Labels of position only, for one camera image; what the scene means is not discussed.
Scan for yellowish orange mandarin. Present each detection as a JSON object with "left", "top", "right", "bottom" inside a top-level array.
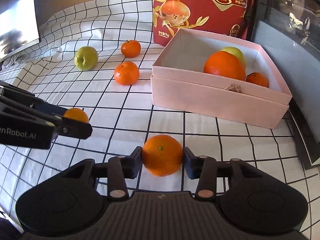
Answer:
[{"left": 63, "top": 107, "right": 89, "bottom": 123}]

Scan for green pear in box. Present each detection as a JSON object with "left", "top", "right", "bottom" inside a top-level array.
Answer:
[{"left": 221, "top": 47, "right": 247, "bottom": 68}]

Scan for open computer case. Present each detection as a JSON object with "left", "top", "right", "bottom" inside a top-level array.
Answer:
[{"left": 251, "top": 0, "right": 320, "bottom": 169}]

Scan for large orange in box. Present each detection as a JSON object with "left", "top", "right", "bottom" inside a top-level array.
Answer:
[{"left": 203, "top": 51, "right": 246, "bottom": 81}]

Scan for white black-grid tablecloth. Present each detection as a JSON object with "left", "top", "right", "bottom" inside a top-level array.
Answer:
[{"left": 1, "top": 0, "right": 319, "bottom": 239}]

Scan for large green pear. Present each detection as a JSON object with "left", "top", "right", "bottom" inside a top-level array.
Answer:
[{"left": 74, "top": 46, "right": 98, "bottom": 71}]

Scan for small mandarin in box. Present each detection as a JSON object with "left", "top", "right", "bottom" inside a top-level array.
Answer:
[{"left": 245, "top": 72, "right": 269, "bottom": 88}]

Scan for pink cardboard box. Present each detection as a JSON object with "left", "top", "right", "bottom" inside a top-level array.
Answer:
[{"left": 151, "top": 29, "right": 292, "bottom": 129}]

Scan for red egg snack bag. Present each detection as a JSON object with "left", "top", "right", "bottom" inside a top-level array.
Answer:
[{"left": 152, "top": 0, "right": 254, "bottom": 46}]

